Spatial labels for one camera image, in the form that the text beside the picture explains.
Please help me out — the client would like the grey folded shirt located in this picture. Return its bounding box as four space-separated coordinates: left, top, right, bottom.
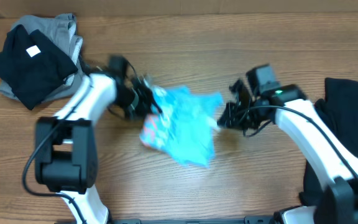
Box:
11 13 85 102

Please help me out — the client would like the light blue printed t-shirt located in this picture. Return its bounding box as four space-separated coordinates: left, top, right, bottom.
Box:
139 86 223 167

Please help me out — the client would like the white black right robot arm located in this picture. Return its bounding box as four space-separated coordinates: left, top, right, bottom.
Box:
218 80 358 223

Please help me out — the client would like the black cloth pile right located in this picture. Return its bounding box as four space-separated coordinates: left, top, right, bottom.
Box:
298 77 358 209

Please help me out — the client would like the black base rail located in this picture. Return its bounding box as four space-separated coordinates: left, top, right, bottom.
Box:
54 215 276 224

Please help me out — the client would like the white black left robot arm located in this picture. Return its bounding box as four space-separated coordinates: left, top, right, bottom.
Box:
29 73 156 223

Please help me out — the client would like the black folded shirt with tag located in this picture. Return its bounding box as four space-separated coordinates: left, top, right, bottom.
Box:
0 25 78 110

